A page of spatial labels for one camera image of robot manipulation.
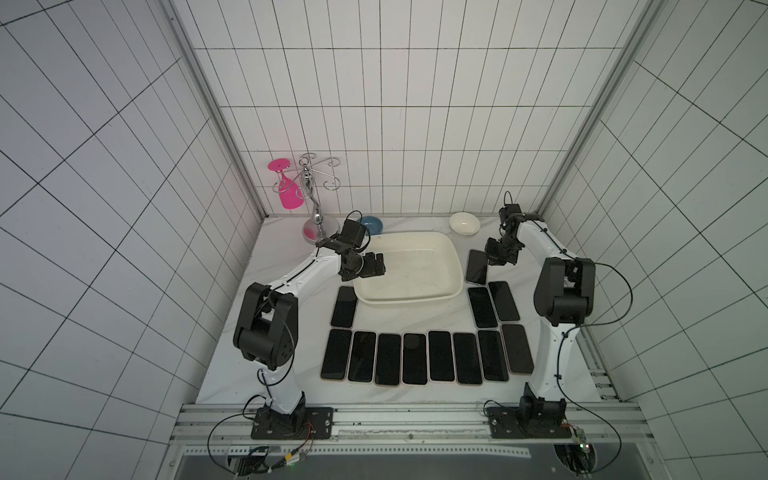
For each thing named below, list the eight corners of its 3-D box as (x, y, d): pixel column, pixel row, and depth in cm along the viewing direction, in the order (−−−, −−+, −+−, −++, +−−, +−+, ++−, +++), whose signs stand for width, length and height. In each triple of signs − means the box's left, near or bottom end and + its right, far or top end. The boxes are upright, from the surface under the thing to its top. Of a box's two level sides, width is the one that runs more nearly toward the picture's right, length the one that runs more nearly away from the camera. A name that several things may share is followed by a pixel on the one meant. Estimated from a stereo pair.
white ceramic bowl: (451, 235, 113) (453, 230, 110) (448, 217, 119) (449, 212, 117) (480, 235, 113) (482, 230, 110) (475, 217, 119) (477, 212, 117)
